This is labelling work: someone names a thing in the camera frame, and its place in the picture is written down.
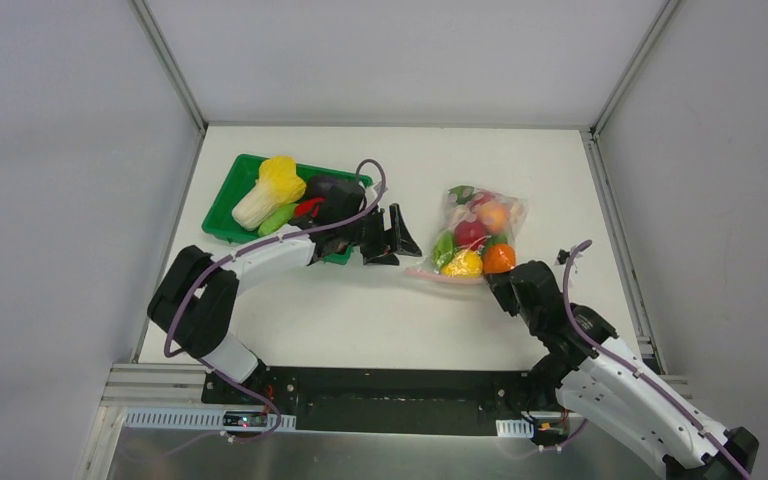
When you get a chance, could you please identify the fake peach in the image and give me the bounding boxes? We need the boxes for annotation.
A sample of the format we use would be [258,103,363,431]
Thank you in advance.
[475,201,510,234]

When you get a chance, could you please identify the clear zip top bag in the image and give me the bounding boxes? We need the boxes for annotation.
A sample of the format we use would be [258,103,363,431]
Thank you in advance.
[405,184,528,285]

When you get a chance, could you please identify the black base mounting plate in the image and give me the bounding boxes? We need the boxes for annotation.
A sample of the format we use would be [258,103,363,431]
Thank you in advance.
[201,366,563,436]

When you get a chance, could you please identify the fake napa cabbage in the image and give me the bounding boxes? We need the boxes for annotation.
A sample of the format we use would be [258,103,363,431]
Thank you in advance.
[231,156,306,230]

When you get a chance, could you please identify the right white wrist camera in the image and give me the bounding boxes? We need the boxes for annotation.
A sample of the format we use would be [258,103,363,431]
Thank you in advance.
[556,248,581,265]

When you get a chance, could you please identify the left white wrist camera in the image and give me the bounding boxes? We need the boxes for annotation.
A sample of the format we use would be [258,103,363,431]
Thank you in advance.
[365,182,387,206]

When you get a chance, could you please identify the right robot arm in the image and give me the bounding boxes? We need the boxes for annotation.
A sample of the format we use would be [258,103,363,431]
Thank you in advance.
[484,261,759,479]

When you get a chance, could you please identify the aluminium frame rail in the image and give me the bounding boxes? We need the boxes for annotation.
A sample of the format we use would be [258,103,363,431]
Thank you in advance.
[128,0,209,137]

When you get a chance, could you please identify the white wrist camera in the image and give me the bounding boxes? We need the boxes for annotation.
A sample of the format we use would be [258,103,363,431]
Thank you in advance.
[556,248,581,265]
[365,182,387,206]

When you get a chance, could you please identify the fake green cucumber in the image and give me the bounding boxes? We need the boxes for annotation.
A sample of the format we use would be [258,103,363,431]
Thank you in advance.
[257,203,298,237]

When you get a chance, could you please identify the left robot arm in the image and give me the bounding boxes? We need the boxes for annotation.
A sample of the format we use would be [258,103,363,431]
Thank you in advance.
[147,180,422,405]

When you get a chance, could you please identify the fake red bell pepper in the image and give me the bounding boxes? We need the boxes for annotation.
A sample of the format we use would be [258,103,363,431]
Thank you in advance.
[292,197,325,220]

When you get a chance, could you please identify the fake purple eggplant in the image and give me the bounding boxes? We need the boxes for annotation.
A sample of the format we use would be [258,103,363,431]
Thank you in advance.
[303,174,340,199]

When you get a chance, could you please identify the green plastic tray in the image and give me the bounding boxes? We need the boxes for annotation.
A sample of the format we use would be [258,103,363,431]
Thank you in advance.
[201,154,355,265]

